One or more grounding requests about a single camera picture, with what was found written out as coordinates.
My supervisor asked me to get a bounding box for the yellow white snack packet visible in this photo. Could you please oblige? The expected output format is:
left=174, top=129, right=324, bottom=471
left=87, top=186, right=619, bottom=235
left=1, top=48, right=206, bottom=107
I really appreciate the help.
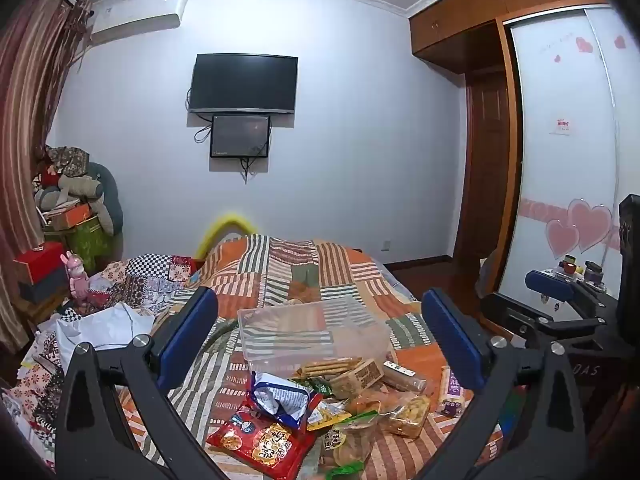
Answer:
left=305, top=396, right=354, bottom=433

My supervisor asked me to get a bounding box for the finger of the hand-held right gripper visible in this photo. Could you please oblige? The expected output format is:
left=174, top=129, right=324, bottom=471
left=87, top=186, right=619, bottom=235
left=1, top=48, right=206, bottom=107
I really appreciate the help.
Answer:
left=525, top=270, right=622, bottom=322
left=480, top=292, right=577, bottom=352

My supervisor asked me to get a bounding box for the pink toy rabbit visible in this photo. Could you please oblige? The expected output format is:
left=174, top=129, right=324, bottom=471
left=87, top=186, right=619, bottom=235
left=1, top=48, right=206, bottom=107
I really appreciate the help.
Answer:
left=60, top=251, right=92, bottom=307

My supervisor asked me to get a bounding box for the striped curtain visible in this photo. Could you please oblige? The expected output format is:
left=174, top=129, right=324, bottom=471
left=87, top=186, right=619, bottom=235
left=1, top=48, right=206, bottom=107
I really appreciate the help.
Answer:
left=0, top=0, right=94, bottom=361

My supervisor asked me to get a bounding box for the blue white snack bag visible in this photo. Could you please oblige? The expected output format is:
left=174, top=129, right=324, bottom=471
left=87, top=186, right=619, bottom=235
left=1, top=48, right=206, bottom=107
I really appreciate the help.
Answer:
left=248, top=371, right=326, bottom=433

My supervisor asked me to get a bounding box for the green box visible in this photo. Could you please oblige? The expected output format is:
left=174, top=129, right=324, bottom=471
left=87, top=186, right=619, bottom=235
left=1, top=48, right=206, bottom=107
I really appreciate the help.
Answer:
left=64, top=214, right=114, bottom=272

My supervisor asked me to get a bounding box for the orange bread packet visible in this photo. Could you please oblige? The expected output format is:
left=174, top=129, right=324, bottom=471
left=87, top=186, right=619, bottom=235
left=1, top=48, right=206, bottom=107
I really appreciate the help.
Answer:
left=345, top=390, right=401, bottom=418

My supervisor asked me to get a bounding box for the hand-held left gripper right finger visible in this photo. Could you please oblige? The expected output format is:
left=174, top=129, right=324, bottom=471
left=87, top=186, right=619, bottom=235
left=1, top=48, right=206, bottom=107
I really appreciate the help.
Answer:
left=415, top=287, right=588, bottom=480

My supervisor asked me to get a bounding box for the dark box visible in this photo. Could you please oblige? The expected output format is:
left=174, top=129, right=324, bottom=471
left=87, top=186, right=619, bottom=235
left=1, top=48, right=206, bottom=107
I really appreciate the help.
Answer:
left=17, top=274, right=72, bottom=307

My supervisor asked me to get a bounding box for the striped patchwork blanket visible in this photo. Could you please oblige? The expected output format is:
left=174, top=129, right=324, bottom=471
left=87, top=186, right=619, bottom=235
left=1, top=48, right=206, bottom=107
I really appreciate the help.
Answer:
left=115, top=234, right=506, bottom=480

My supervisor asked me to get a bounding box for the purple snack packet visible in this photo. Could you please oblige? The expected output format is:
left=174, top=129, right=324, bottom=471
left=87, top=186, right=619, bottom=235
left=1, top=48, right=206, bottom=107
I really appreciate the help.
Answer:
left=437, top=366, right=469, bottom=418

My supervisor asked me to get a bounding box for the clear fried snack bag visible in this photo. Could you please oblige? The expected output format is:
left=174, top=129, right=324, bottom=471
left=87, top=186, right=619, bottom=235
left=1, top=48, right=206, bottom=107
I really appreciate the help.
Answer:
left=382, top=394, right=432, bottom=440

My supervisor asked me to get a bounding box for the green snack packet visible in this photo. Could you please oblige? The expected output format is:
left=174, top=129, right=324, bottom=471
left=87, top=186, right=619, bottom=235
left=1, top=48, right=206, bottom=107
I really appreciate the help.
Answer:
left=295, top=379, right=334, bottom=401

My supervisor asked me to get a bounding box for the patterned cloth bundle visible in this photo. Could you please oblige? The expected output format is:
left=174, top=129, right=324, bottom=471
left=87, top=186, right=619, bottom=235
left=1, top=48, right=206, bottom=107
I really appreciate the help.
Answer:
left=42, top=145, right=91, bottom=173

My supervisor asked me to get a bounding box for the round cracker packet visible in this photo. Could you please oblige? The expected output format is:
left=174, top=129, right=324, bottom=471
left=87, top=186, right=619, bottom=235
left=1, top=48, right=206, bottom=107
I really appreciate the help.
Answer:
left=295, top=357, right=363, bottom=378

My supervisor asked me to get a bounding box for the wooden wardrobe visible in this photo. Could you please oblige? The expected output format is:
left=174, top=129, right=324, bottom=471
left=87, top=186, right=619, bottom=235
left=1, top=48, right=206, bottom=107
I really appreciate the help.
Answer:
left=407, top=0, right=640, bottom=311

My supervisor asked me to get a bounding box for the green-topped clear cookie packet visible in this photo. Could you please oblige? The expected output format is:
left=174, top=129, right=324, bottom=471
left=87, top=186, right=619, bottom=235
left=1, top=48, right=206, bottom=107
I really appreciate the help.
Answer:
left=320, top=410, right=382, bottom=480

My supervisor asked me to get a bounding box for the yellow foam tube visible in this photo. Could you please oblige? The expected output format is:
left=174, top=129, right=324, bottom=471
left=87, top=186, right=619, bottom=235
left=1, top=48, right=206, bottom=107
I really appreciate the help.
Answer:
left=195, top=212, right=259, bottom=267

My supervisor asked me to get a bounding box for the red snack bag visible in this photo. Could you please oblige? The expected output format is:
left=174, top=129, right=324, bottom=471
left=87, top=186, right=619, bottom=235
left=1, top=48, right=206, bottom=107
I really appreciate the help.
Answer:
left=205, top=402, right=318, bottom=480

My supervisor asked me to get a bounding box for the small wall monitor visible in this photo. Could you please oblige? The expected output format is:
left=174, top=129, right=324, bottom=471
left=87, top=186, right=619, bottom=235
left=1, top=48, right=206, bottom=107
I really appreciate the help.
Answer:
left=210, top=114, right=273, bottom=160

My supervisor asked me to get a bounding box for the wooden door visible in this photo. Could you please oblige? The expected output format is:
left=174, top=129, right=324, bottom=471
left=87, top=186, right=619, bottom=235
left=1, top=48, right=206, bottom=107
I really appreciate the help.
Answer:
left=452, top=71, right=512, bottom=277

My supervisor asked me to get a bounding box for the orange box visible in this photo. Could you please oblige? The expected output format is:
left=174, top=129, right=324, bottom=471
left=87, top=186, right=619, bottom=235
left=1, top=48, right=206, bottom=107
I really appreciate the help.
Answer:
left=46, top=202, right=94, bottom=232

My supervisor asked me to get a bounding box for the white snack stick packet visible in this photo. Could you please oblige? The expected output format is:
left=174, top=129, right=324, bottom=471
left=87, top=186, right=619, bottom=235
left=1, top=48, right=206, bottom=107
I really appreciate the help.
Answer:
left=382, top=359, right=429, bottom=392

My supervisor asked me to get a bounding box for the checkered quilt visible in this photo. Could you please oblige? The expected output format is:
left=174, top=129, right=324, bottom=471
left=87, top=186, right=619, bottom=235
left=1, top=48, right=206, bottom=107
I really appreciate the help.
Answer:
left=15, top=254, right=201, bottom=441

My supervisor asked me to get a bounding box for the clear plastic container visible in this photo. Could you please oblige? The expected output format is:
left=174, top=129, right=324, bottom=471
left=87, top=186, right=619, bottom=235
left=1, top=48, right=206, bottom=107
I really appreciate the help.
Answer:
left=236, top=294, right=392, bottom=376

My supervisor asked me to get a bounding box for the white cloth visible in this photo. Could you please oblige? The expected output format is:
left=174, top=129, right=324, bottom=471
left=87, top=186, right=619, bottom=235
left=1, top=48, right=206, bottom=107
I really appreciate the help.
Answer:
left=54, top=302, right=157, bottom=352

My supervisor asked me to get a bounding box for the wall television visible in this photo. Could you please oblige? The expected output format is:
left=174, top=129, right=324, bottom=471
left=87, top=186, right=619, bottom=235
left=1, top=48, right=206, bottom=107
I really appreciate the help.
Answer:
left=187, top=52, right=300, bottom=115

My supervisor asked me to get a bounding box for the red box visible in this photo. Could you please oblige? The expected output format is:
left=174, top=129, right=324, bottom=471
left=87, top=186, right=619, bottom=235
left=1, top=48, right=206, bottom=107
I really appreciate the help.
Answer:
left=12, top=241, right=69, bottom=282

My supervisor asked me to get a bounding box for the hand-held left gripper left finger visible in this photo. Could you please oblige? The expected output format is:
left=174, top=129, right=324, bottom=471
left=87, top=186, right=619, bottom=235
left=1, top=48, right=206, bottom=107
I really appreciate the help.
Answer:
left=54, top=286, right=221, bottom=480

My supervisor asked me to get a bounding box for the toast slice packet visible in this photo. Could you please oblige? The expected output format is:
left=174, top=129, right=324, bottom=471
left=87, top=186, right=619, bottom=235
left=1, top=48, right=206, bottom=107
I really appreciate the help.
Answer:
left=327, top=357, right=386, bottom=401

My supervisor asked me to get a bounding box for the white air conditioner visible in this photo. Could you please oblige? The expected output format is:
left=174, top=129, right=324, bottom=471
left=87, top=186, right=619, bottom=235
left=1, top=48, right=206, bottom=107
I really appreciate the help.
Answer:
left=89, top=0, right=189, bottom=47

